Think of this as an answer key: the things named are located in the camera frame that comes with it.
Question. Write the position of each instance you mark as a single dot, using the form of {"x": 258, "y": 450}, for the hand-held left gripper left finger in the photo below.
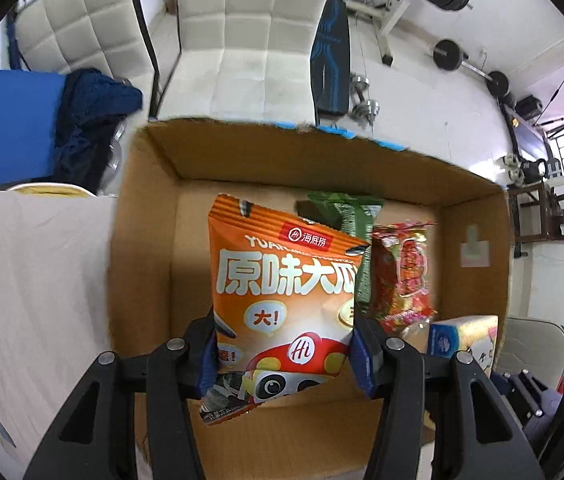
{"x": 207, "y": 360}

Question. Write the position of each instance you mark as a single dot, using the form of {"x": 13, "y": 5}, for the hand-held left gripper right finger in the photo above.
{"x": 362, "y": 362}

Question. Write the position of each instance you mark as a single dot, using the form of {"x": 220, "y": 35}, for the orange snack bag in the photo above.
{"x": 282, "y": 305}

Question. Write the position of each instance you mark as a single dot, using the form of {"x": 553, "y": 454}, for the cardboard box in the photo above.
{"x": 312, "y": 240}

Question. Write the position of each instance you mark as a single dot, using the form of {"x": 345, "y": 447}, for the red candy bag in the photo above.
{"x": 404, "y": 275}

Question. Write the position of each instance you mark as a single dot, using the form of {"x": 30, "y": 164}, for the tissue pack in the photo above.
{"x": 462, "y": 335}

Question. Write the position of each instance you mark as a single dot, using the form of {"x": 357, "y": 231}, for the green snack packet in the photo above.
{"x": 357, "y": 240}

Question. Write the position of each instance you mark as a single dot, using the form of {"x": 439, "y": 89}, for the grey folding chair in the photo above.
{"x": 532, "y": 350}

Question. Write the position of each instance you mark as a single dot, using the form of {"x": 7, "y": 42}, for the white bed sheet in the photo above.
{"x": 31, "y": 310}

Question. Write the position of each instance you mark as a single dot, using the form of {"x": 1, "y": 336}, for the wooden chair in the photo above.
{"x": 557, "y": 212}

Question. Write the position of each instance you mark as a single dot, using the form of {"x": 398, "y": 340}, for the black kettlebell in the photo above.
{"x": 534, "y": 169}

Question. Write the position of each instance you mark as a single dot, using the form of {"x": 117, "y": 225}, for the navy blue cloth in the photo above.
{"x": 89, "y": 125}

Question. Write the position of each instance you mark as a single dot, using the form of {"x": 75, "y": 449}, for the chrome dumbbell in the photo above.
{"x": 364, "y": 97}

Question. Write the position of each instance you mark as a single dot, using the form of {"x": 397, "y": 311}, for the blue cushion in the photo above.
{"x": 9, "y": 130}

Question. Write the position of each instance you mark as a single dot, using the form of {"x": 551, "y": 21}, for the black blue weight bench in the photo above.
{"x": 331, "y": 60}

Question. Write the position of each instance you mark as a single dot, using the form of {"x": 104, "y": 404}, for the barbell with black plates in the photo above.
{"x": 467, "y": 62}

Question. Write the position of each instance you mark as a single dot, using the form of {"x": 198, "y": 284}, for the white quilted chair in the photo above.
{"x": 257, "y": 35}
{"x": 86, "y": 25}

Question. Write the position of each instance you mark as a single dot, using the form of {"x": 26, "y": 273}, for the white weight rack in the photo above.
{"x": 392, "y": 10}

